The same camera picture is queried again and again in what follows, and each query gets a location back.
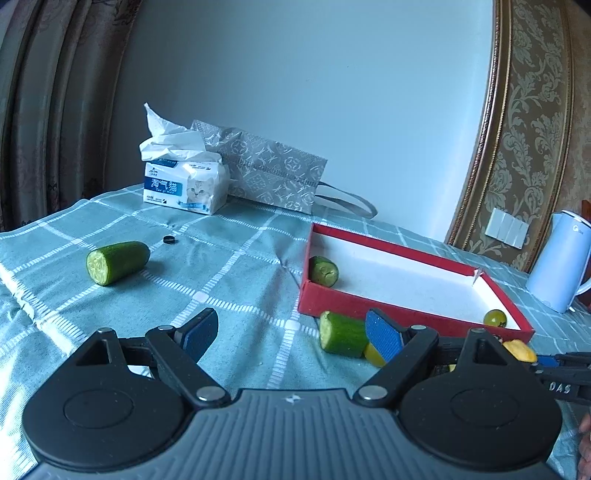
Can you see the long cucumber piece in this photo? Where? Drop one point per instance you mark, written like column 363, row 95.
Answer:
column 117, row 263

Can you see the white electric kettle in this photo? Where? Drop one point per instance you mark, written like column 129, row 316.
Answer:
column 556, row 258

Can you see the brown curtain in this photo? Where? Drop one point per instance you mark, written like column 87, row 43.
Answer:
column 55, row 115

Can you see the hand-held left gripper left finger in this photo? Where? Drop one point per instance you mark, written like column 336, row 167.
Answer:
column 203, row 333

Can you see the white wall switch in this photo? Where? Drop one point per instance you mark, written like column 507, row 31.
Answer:
column 508, row 228

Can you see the small green tomato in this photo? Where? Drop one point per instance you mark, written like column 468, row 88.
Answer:
column 495, row 318

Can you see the red shallow box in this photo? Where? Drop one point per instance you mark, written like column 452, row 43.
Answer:
column 406, row 281

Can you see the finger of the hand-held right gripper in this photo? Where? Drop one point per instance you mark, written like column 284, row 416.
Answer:
column 561, row 385
column 549, row 361

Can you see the grey patterned gift bag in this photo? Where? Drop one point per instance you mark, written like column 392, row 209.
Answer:
column 277, row 170

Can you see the cracked cucumber piece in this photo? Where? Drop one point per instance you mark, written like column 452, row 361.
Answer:
column 323, row 270

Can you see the checked teal tablecloth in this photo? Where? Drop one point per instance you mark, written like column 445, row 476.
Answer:
column 231, row 286

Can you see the yellow jackfruit piece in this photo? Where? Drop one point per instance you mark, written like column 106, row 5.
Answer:
column 519, row 350

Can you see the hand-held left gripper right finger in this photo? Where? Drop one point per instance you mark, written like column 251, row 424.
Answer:
column 383, row 338

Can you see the person's right hand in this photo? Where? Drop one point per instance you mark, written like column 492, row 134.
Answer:
column 585, row 443

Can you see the large green tomato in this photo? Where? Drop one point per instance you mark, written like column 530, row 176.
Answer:
column 372, row 355

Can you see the short cucumber piece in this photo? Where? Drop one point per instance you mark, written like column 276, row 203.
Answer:
column 344, row 333

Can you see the white tissue pack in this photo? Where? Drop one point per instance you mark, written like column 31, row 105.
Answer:
column 184, row 184

